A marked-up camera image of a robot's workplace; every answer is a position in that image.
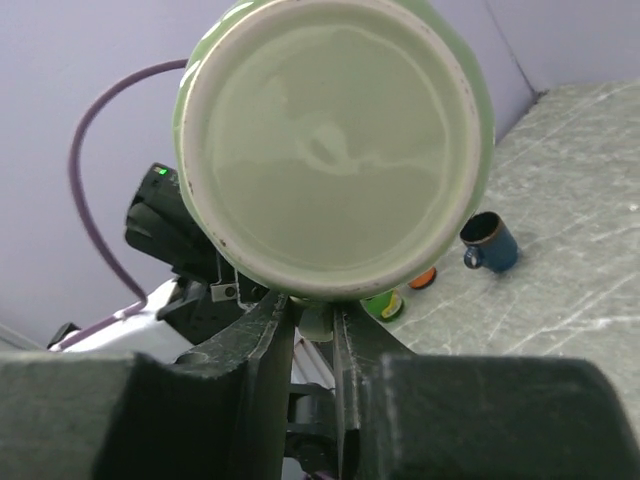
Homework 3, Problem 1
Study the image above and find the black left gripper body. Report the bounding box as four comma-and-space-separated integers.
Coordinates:
125, 163, 268, 345

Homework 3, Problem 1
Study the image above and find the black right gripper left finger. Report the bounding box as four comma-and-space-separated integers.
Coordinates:
1, 293, 294, 479

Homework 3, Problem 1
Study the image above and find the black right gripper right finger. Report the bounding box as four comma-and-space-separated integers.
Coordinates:
331, 302, 639, 479

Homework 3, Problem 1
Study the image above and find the light green mug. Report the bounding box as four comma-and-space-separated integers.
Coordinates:
171, 0, 496, 343

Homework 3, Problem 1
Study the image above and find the dark blue mug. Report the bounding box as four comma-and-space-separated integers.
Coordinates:
459, 211, 519, 274

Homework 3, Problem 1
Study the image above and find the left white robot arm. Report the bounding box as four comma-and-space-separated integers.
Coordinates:
48, 163, 268, 359

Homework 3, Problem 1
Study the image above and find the green bottle gold cap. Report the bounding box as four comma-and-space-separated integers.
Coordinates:
361, 289, 404, 323

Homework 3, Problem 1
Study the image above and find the orange juice bottle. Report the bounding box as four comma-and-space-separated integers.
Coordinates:
408, 267, 437, 290

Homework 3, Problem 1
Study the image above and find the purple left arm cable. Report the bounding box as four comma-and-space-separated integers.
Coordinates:
49, 58, 190, 351

